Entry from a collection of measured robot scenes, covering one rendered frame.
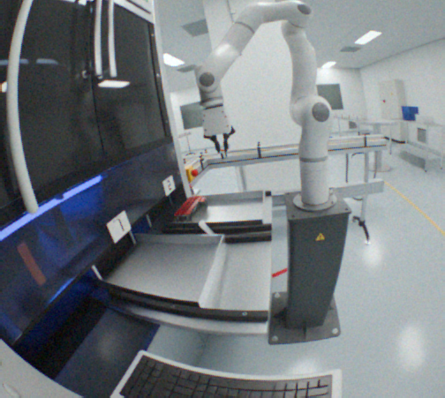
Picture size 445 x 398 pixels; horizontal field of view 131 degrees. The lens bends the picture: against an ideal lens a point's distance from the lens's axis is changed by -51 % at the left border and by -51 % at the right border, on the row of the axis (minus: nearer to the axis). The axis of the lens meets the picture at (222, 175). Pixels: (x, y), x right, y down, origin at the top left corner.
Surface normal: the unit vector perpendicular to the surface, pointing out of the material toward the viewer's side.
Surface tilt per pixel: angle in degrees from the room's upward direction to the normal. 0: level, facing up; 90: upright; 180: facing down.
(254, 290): 0
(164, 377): 0
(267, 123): 90
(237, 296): 0
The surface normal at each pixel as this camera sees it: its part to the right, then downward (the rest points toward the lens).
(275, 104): -0.21, 0.30
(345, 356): -0.18, -0.95
